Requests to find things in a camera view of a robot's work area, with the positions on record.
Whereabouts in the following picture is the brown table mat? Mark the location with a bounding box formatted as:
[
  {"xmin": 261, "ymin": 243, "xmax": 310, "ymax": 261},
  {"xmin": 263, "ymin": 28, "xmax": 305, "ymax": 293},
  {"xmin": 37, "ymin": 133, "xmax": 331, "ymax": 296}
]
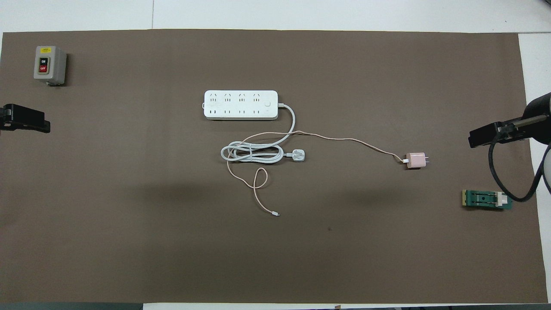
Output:
[{"xmin": 0, "ymin": 29, "xmax": 536, "ymax": 304}]

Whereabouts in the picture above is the pink charging cable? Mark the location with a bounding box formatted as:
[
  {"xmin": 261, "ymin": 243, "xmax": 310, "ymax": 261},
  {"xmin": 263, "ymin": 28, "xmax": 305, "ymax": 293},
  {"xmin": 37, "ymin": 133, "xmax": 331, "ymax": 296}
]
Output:
[{"xmin": 227, "ymin": 130, "xmax": 409, "ymax": 217}]

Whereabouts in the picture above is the green knife switch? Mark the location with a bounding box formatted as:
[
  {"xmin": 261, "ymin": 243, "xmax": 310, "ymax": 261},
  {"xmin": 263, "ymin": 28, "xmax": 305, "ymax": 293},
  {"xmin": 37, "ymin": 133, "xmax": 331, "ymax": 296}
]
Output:
[{"xmin": 462, "ymin": 189, "xmax": 514, "ymax": 211}]

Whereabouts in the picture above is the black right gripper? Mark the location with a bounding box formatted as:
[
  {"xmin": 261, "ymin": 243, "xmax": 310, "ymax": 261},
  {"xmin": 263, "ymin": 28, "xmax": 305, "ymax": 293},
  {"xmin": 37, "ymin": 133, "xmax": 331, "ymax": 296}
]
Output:
[{"xmin": 468, "ymin": 92, "xmax": 551, "ymax": 149}]

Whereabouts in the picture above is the grey on-off switch box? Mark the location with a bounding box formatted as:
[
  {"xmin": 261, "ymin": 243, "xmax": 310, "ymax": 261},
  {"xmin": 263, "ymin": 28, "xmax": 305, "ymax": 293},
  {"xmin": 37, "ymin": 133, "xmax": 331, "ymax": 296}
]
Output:
[{"xmin": 34, "ymin": 46, "xmax": 67, "ymax": 86}]

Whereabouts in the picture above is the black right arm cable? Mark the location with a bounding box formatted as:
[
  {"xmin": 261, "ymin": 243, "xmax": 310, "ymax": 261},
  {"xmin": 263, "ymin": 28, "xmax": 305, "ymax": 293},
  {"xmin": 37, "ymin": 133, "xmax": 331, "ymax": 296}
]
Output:
[{"xmin": 488, "ymin": 140, "xmax": 551, "ymax": 202}]

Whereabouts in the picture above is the pink charger adapter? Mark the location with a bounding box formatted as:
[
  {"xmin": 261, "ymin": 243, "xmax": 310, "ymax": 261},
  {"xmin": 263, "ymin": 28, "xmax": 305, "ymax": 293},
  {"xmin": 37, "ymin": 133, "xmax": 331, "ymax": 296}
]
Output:
[{"xmin": 406, "ymin": 152, "xmax": 430, "ymax": 169}]

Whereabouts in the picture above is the white power strip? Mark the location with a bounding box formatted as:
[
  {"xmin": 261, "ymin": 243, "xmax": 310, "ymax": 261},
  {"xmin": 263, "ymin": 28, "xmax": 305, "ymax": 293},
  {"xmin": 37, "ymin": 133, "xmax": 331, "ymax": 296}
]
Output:
[{"xmin": 204, "ymin": 90, "xmax": 279, "ymax": 121}]

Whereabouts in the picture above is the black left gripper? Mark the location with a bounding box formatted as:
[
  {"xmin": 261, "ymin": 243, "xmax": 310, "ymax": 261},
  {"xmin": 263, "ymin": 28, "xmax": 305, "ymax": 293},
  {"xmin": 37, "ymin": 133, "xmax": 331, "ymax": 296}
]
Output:
[{"xmin": 0, "ymin": 104, "xmax": 51, "ymax": 133}]

